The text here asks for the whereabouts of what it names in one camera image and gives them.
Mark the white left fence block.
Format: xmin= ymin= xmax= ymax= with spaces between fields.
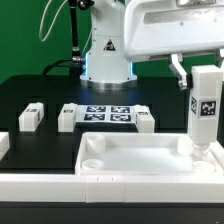
xmin=0 ymin=132 xmax=10 ymax=161

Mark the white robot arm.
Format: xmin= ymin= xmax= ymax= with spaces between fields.
xmin=83 ymin=0 xmax=224 ymax=89

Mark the black cable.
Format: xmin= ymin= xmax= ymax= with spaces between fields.
xmin=41 ymin=58 xmax=75 ymax=76

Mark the fiducial marker sheet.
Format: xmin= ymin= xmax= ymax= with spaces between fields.
xmin=76 ymin=105 xmax=135 ymax=124

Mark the white cable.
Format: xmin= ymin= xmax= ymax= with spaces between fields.
xmin=38 ymin=0 xmax=69 ymax=43

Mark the black camera stand pole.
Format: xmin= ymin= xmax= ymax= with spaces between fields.
xmin=68 ymin=0 xmax=95 ymax=77

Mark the white fence block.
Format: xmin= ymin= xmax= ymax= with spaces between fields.
xmin=210 ymin=141 xmax=224 ymax=172
xmin=0 ymin=132 xmax=10 ymax=161

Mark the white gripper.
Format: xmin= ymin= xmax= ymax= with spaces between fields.
xmin=124 ymin=0 xmax=224 ymax=90

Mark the white right fence block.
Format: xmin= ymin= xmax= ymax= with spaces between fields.
xmin=210 ymin=141 xmax=224 ymax=172

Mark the white desk top tray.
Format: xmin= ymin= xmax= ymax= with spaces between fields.
xmin=75 ymin=132 xmax=224 ymax=176

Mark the white front fence wall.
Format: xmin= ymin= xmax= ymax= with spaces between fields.
xmin=0 ymin=174 xmax=224 ymax=203

